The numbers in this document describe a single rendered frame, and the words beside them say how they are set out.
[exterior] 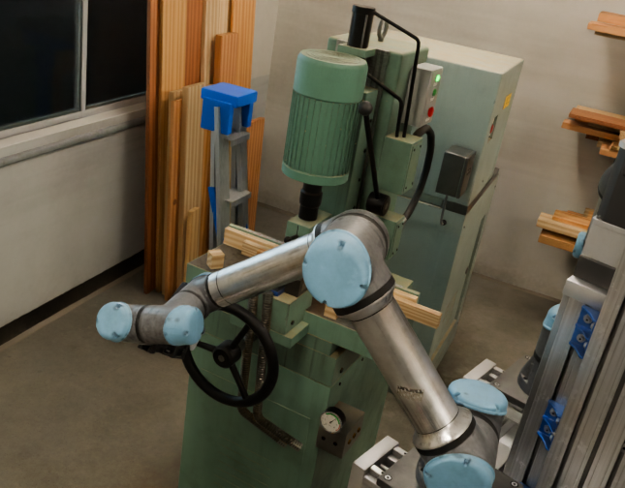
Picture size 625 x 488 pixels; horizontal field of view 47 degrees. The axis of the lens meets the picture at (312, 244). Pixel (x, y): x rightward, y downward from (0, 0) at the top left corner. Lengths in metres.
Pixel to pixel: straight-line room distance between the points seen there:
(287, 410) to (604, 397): 0.89
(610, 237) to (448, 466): 0.53
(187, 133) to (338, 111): 1.61
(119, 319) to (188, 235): 2.04
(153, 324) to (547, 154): 3.08
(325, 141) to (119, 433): 1.47
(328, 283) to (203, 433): 1.17
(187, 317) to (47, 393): 1.69
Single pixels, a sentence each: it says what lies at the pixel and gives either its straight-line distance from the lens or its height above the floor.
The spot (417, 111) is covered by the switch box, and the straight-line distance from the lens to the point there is 2.06.
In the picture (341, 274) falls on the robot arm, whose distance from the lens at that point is 1.16.
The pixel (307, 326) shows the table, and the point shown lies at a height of 0.86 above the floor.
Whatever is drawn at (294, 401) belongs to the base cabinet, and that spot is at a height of 0.62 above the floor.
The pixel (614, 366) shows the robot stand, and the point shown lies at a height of 1.15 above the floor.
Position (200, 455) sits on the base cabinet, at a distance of 2.32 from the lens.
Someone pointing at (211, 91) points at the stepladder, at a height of 1.15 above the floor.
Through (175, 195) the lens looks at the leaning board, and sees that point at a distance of 3.41.
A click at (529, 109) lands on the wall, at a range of 4.14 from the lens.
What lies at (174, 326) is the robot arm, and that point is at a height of 1.09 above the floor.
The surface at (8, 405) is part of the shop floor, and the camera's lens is 2.98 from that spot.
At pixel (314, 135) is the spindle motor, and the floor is 1.33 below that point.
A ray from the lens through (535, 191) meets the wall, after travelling 4.23.
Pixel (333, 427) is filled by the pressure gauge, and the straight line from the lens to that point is 1.91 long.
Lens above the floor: 1.83
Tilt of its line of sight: 25 degrees down
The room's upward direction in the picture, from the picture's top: 10 degrees clockwise
